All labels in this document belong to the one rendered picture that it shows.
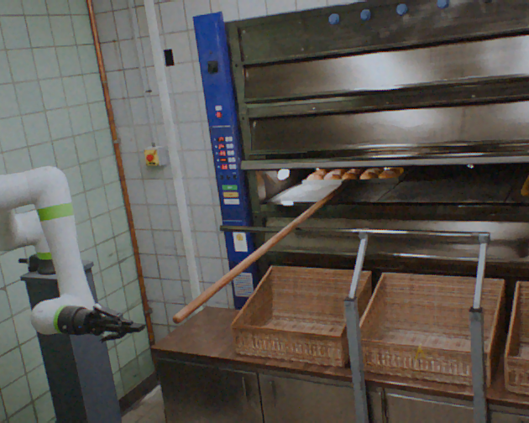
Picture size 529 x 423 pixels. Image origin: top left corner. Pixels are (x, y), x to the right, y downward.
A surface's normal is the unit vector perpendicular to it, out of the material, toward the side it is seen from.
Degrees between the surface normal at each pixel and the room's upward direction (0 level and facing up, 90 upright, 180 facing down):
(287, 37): 93
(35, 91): 90
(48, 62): 90
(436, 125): 70
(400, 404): 90
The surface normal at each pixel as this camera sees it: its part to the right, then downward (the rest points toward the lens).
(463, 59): -0.48, -0.07
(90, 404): 0.88, 0.01
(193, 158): -0.47, 0.28
